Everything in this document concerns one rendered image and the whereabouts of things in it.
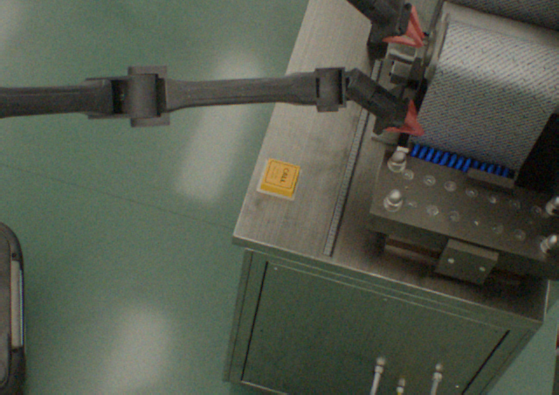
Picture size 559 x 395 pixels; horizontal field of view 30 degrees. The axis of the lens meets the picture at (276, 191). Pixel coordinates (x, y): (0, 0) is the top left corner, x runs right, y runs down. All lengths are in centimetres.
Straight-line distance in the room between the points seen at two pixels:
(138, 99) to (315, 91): 36
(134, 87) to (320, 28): 76
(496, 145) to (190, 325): 124
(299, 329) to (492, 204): 59
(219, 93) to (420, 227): 49
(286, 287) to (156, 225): 97
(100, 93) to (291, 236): 55
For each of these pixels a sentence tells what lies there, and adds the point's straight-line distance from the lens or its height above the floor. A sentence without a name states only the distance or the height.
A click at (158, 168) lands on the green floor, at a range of 328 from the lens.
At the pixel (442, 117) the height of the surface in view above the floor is 113.
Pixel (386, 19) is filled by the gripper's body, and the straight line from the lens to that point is 194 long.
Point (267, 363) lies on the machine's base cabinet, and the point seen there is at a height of 29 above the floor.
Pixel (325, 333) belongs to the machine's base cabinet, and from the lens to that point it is 244.
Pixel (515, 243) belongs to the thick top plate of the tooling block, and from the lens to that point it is 210.
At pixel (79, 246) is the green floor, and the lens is 314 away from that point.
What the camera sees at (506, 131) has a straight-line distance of 209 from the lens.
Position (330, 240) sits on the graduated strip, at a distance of 216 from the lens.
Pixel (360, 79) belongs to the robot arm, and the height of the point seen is 119.
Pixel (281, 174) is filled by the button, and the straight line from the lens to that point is 219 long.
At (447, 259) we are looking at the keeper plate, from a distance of 210.
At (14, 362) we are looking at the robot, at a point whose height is 24.
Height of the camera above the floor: 276
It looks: 58 degrees down
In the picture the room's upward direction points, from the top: 12 degrees clockwise
